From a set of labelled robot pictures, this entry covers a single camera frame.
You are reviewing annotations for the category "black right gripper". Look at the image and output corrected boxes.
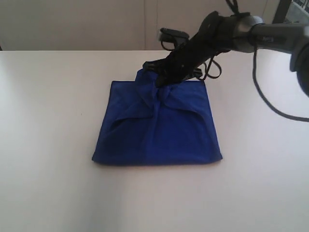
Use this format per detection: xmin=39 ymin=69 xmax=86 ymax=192
xmin=142 ymin=41 xmax=212 ymax=87

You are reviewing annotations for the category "blue microfibre towel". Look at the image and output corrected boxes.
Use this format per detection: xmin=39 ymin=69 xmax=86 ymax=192
xmin=92 ymin=70 xmax=223 ymax=166

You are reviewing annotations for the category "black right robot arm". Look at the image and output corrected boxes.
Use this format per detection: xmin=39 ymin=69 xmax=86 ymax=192
xmin=143 ymin=11 xmax=309 ymax=94

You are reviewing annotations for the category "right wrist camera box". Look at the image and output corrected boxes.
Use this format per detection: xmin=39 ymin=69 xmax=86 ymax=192
xmin=158 ymin=28 xmax=189 ymax=48

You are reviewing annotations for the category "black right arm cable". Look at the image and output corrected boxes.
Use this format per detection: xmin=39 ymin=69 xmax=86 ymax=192
xmin=202 ymin=0 xmax=309 ymax=121

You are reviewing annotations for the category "black window frame post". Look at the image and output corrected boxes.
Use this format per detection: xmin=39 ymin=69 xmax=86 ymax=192
xmin=272 ymin=0 xmax=292 ymax=24

